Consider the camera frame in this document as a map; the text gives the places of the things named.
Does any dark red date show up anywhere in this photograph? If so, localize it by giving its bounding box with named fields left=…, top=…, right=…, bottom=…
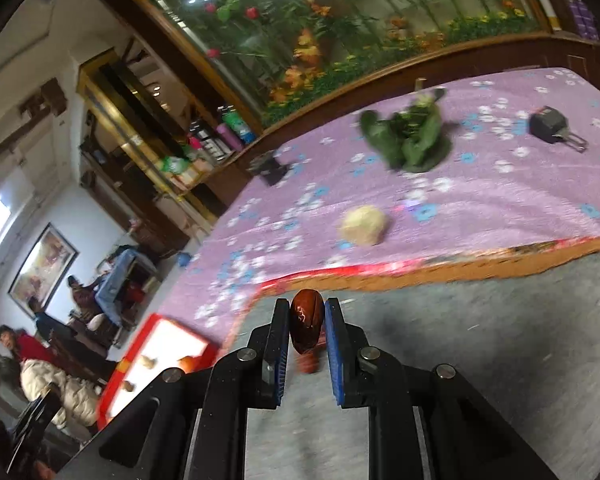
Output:
left=297, top=353, right=327, bottom=376
left=290, top=289, right=326, bottom=354

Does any green plastic bottle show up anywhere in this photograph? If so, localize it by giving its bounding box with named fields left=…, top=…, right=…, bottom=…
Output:
left=225, top=110, right=257, bottom=145

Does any black cylinder holder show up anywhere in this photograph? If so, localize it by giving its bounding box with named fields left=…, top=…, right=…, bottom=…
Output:
left=247, top=152, right=287, bottom=186

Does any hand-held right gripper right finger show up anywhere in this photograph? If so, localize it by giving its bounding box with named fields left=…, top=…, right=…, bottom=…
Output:
left=324, top=298, right=558, bottom=480

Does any framed wall picture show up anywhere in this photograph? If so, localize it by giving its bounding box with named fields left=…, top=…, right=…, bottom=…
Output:
left=7, top=222, right=80, bottom=318

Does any green plush toy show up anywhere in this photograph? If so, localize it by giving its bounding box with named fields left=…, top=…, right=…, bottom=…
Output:
left=357, top=79, right=453, bottom=173

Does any purple floral tablecloth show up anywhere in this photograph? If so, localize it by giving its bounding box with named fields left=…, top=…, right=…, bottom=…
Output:
left=157, top=67, right=600, bottom=356

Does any green plastic bag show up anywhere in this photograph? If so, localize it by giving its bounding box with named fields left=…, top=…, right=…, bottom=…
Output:
left=160, top=155, right=191, bottom=176

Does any small purple bottle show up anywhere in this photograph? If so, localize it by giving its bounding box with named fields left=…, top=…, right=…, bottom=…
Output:
left=567, top=0, right=587, bottom=38

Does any black car key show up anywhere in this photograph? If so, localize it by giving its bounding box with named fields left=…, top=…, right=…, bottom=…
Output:
left=528, top=106, right=589, bottom=153

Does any table with blue cloth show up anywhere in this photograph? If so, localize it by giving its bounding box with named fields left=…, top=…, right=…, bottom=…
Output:
left=95, top=247, right=153, bottom=321

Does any red box grey lining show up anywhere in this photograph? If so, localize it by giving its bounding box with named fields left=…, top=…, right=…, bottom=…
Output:
left=220, top=237, right=600, bottom=480

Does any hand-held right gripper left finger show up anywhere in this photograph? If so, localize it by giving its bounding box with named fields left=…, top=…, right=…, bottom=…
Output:
left=55, top=298, right=291, bottom=480

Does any red box white inside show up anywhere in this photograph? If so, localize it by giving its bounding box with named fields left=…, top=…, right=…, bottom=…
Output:
left=96, top=312, right=220, bottom=431

